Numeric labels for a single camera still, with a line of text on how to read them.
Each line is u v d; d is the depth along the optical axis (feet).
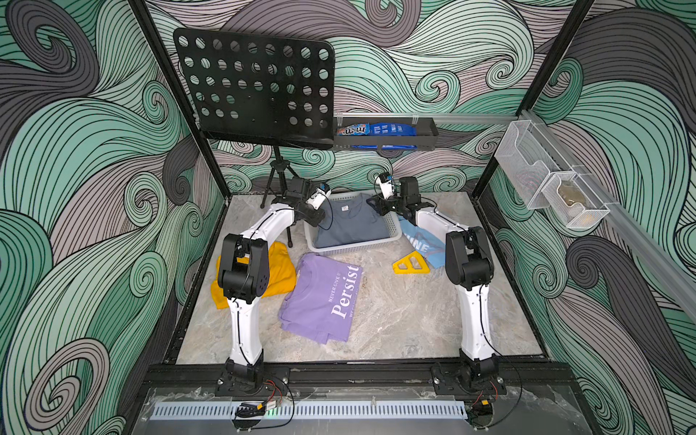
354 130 2.98
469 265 1.97
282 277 3.02
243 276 1.77
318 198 2.88
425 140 2.99
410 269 3.13
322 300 2.89
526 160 2.61
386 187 2.97
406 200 2.74
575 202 2.13
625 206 2.00
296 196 2.56
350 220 3.40
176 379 2.44
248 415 2.32
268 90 2.24
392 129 3.00
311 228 3.08
